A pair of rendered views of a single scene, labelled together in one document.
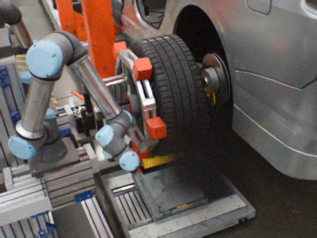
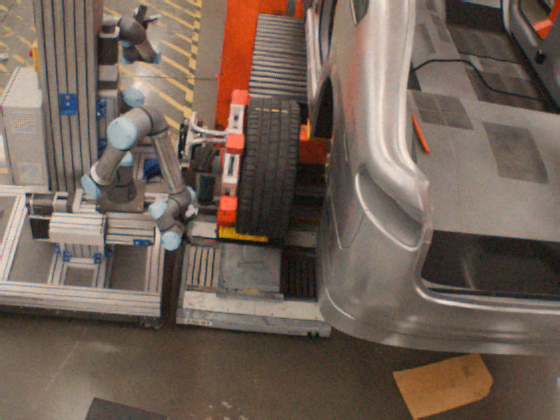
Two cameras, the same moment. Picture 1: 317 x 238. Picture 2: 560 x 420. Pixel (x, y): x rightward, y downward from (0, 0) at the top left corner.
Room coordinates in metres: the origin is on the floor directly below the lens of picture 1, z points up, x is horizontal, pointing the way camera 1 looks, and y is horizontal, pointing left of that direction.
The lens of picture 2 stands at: (-0.56, -0.65, 2.84)
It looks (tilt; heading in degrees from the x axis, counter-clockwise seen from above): 42 degrees down; 13
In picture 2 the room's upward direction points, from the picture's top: 10 degrees clockwise
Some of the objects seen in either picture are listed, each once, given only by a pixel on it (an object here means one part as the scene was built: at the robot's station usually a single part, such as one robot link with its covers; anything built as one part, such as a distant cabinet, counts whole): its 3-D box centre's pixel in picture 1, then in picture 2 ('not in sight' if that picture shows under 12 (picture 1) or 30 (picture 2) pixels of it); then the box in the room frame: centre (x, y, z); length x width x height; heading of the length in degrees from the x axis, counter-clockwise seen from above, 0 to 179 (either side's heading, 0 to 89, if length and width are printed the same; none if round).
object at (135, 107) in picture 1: (122, 105); (216, 162); (1.75, 0.21, 0.85); 0.21 x 0.14 x 0.14; 109
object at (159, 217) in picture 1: (167, 187); (251, 262); (1.88, 0.00, 0.13); 0.50 x 0.36 x 0.10; 19
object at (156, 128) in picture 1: (155, 128); (228, 208); (1.48, 0.03, 0.85); 0.09 x 0.08 x 0.07; 19
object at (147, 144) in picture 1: (134, 101); (230, 163); (1.78, 0.14, 0.85); 0.54 x 0.07 x 0.54; 19
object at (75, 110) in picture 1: (82, 117); (190, 140); (2.26, 0.57, 0.51); 0.20 x 0.14 x 0.13; 25
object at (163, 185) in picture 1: (168, 169); (254, 244); (1.83, -0.02, 0.32); 0.40 x 0.30 x 0.28; 19
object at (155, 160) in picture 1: (163, 158); (243, 233); (1.70, 0.01, 0.51); 0.29 x 0.06 x 0.06; 109
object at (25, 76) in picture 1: (28, 84); (131, 103); (1.83, 0.73, 0.98); 0.13 x 0.12 x 0.14; 99
